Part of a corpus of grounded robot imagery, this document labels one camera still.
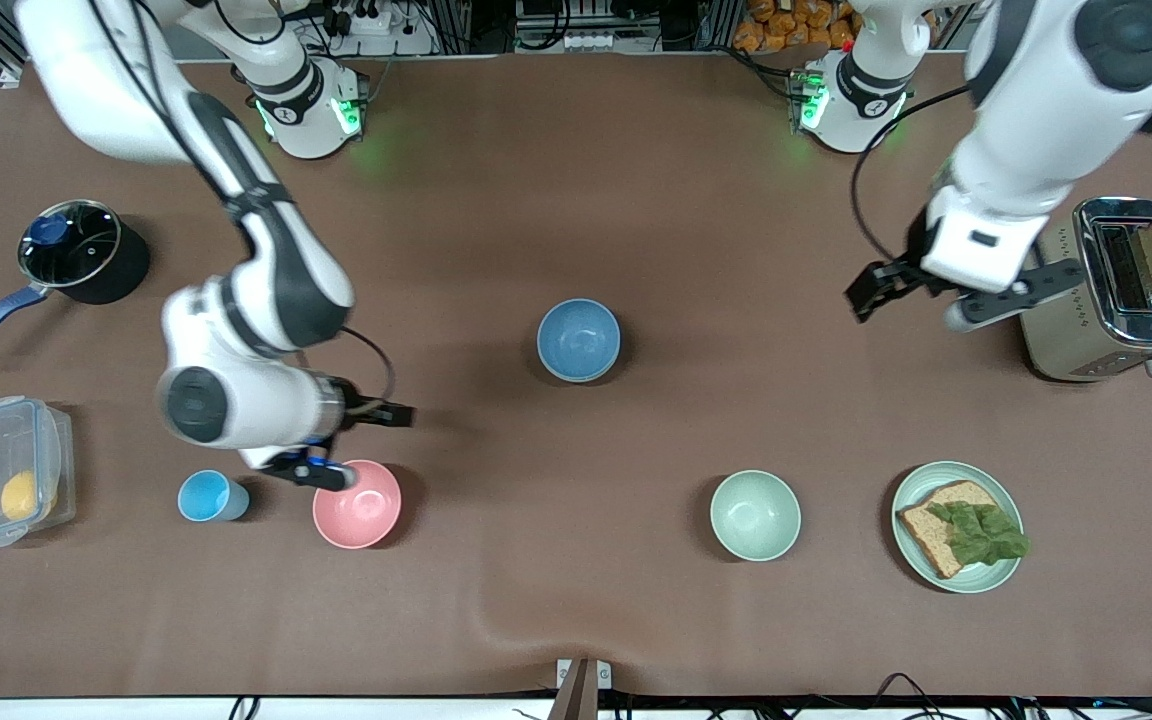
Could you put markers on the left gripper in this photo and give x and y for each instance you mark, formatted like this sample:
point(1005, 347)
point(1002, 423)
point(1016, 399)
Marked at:
point(904, 272)

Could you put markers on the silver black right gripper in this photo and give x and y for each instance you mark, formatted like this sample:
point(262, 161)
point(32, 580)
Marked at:
point(363, 409)

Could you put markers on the blue bowl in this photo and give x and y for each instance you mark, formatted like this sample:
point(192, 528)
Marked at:
point(579, 338)

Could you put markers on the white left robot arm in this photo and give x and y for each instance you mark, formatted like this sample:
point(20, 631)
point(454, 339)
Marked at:
point(1036, 100)

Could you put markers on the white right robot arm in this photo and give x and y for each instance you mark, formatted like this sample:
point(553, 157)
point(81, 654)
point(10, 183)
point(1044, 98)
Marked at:
point(266, 405)

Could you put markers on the pink bowl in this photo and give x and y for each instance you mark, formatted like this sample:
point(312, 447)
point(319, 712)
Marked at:
point(361, 515)

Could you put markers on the mint green bowl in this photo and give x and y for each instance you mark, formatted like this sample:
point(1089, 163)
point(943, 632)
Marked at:
point(755, 515)

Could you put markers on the beige chrome toaster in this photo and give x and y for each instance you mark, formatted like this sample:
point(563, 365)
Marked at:
point(1051, 340)

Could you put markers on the blue cup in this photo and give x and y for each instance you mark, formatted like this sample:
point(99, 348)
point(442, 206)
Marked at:
point(208, 497)

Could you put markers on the brown bread slice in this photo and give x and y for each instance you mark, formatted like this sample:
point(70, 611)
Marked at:
point(926, 530)

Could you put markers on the green lettuce leaf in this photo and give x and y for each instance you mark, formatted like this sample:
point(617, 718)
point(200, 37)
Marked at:
point(981, 535)

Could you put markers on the bag of orange buns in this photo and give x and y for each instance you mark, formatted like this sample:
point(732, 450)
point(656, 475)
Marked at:
point(776, 30)

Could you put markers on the mint green plate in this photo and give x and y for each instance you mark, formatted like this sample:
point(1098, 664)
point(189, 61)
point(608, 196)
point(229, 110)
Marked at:
point(996, 575)

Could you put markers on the glass lid with blue knob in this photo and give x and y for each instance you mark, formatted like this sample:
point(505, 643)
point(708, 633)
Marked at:
point(86, 250)

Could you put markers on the yellow round fruit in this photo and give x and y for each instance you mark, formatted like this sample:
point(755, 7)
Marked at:
point(20, 496)

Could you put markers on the white power strip with plugs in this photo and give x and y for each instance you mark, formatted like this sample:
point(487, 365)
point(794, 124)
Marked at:
point(381, 30)

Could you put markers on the small white power strip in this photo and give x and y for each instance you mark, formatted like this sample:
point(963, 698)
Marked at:
point(591, 42)

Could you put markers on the metal table edge bracket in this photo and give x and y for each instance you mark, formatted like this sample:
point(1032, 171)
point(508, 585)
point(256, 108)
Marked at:
point(581, 690)

